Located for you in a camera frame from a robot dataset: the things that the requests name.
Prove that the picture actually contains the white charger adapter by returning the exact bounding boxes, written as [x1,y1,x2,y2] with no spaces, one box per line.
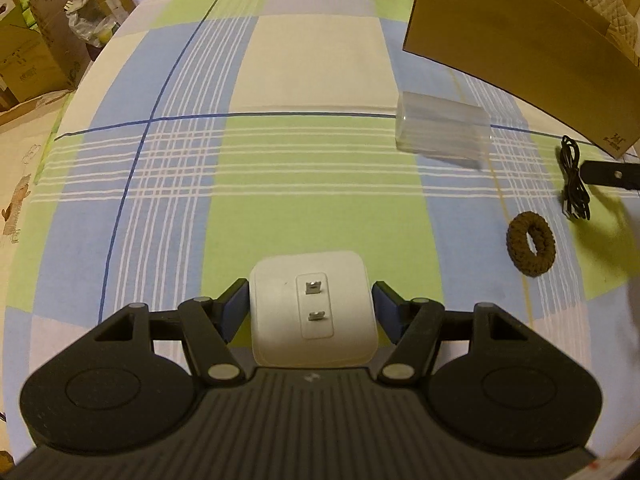
[248,250,378,368]

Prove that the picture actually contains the clear plastic cup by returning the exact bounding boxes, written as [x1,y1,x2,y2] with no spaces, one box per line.
[395,91,491,170]

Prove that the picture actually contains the brown cardboard boxes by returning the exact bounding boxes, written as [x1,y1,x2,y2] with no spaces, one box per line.
[1,0,90,103]

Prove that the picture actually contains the brown knitted ring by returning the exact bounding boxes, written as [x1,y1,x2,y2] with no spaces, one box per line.
[505,210,558,278]

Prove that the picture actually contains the quilted beige chair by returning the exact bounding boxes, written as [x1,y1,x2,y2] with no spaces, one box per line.
[582,0,639,66]

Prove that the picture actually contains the black cable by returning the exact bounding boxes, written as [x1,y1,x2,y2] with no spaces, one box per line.
[558,134,592,222]

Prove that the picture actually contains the brown cardboard box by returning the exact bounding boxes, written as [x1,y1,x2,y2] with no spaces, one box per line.
[404,0,639,158]

